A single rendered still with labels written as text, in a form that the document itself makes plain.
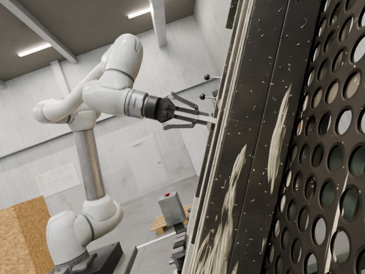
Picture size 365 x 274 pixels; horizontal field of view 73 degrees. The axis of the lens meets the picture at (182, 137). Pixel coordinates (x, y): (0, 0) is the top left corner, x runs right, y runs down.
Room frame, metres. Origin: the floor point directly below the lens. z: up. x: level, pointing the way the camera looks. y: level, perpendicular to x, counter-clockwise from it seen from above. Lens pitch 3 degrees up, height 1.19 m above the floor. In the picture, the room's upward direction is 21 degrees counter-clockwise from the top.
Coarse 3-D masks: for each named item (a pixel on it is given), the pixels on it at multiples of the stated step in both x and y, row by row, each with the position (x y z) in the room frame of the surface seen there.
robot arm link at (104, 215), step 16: (80, 112) 1.22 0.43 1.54; (96, 112) 1.30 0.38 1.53; (80, 128) 1.25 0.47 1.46; (80, 144) 1.27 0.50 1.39; (80, 160) 1.29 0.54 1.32; (96, 160) 1.31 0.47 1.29; (96, 176) 1.31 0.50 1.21; (96, 192) 1.31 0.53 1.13; (96, 208) 1.30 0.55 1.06; (112, 208) 1.36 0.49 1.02; (96, 224) 1.28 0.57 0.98; (112, 224) 1.35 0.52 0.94
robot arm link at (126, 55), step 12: (120, 36) 0.82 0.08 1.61; (132, 36) 0.82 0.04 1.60; (120, 48) 0.79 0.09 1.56; (132, 48) 0.80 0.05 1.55; (108, 60) 0.80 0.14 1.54; (120, 60) 0.78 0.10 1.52; (132, 60) 0.80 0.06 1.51; (96, 72) 0.91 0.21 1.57; (132, 72) 0.80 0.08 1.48; (72, 96) 0.97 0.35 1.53; (48, 108) 1.05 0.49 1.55; (60, 108) 1.00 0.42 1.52; (72, 108) 1.00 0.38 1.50; (48, 120) 1.10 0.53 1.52; (60, 120) 1.13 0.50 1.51
